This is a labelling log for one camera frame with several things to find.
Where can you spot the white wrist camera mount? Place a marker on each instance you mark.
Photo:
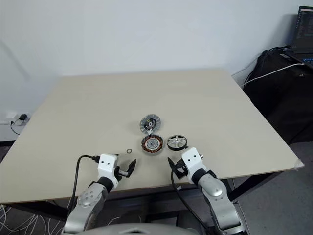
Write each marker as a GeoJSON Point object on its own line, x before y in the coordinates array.
{"type": "Point", "coordinates": [193, 157]}
{"type": "Point", "coordinates": [106, 162]}

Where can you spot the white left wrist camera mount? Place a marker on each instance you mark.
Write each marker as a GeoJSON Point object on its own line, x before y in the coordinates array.
{"type": "Point", "coordinates": [106, 162]}

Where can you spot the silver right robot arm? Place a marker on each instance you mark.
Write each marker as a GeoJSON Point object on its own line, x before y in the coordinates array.
{"type": "Point", "coordinates": [215, 191]}

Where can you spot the silver robot torso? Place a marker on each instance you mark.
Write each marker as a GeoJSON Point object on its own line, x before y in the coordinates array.
{"type": "Point", "coordinates": [159, 230]}

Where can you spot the black plug adapter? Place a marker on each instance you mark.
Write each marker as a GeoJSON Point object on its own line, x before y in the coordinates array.
{"type": "Point", "coordinates": [22, 117]}

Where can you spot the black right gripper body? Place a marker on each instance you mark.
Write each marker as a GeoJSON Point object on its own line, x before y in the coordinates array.
{"type": "Point", "coordinates": [181, 169]}

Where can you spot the white wall power strip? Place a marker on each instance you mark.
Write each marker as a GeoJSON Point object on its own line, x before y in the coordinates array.
{"type": "Point", "coordinates": [11, 115]}

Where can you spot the black side table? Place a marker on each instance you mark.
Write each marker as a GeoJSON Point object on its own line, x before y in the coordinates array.
{"type": "Point", "coordinates": [281, 98]}

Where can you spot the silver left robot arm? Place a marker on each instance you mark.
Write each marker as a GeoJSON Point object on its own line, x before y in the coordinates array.
{"type": "Point", "coordinates": [88, 195]}

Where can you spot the black silver rotor ring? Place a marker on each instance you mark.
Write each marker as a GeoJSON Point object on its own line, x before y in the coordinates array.
{"type": "Point", "coordinates": [176, 142]}

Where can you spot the black table frame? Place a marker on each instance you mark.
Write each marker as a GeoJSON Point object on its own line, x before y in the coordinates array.
{"type": "Point", "coordinates": [36, 209]}

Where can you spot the silver motor end cap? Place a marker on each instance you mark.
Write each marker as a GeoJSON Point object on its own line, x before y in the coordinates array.
{"type": "Point", "coordinates": [156, 122]}

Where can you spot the black open laptop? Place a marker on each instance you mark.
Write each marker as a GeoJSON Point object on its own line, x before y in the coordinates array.
{"type": "Point", "coordinates": [303, 29]}

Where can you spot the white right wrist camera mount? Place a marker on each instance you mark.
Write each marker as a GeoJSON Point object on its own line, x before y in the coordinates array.
{"type": "Point", "coordinates": [193, 157]}

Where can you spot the clear tape piece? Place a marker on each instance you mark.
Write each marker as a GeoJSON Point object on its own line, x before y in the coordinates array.
{"type": "Point", "coordinates": [299, 165]}

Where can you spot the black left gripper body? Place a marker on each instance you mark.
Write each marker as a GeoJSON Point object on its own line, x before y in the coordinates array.
{"type": "Point", "coordinates": [119, 171]}

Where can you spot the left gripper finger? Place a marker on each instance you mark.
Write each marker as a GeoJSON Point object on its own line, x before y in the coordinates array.
{"type": "Point", "coordinates": [131, 167]}

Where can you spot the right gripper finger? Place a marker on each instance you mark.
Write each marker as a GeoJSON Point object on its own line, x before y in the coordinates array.
{"type": "Point", "coordinates": [173, 166]}

